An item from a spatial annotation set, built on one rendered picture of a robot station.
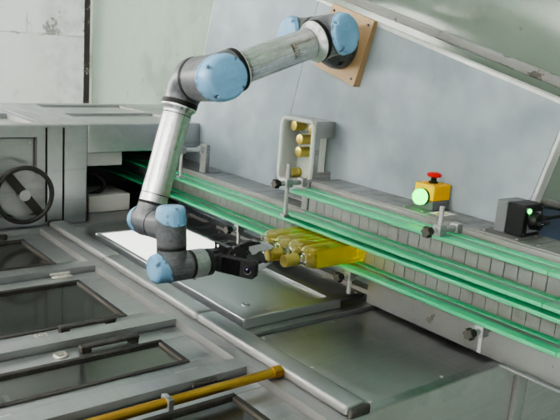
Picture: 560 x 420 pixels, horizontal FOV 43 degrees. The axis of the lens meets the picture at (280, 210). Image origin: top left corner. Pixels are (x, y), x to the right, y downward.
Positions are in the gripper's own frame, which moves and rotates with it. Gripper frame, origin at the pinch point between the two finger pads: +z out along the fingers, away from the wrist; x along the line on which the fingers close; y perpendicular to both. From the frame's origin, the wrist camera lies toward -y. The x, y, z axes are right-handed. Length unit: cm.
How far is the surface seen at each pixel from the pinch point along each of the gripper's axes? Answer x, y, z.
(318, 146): -25.4, 23.4, 34.9
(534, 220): -21, -56, 35
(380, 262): 1.5, -14.9, 28.2
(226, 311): 12.5, -3.2, -15.8
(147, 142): -14, 104, 17
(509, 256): -14, -59, 22
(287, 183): -14.9, 19.1, 19.5
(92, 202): 12, 116, 0
